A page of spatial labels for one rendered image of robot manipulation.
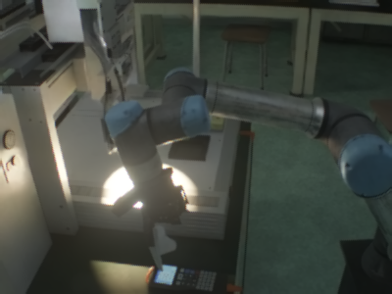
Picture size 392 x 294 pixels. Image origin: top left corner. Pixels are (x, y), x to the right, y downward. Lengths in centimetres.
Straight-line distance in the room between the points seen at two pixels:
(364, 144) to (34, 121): 75
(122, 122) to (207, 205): 46
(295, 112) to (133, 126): 36
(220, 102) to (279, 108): 13
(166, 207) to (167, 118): 20
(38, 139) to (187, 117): 46
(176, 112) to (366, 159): 38
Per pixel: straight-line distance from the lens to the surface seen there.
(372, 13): 358
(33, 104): 109
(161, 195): 92
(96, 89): 123
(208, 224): 120
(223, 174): 130
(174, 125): 82
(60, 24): 120
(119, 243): 126
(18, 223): 112
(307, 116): 99
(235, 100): 94
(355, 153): 89
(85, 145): 150
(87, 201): 125
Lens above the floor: 163
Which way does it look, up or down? 34 degrees down
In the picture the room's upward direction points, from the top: 1 degrees counter-clockwise
